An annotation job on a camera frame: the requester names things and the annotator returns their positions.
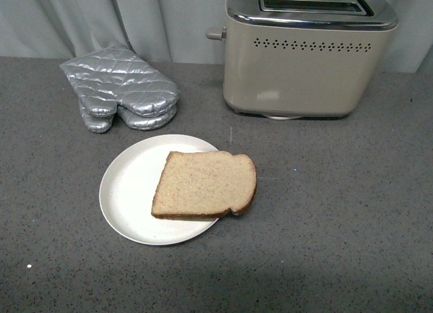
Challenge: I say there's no slice of brown bread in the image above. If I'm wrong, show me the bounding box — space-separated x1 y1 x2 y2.
151 151 257 219

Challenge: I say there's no white round plate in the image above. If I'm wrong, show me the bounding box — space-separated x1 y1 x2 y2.
99 135 217 246

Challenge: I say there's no cream two-slot toaster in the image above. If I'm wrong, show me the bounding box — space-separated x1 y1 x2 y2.
206 0 398 118

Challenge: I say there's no upper silver quilted oven mitt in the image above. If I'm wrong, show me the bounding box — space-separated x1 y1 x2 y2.
60 46 179 118

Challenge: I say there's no grey curtain backdrop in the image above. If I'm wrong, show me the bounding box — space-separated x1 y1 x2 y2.
0 0 433 74

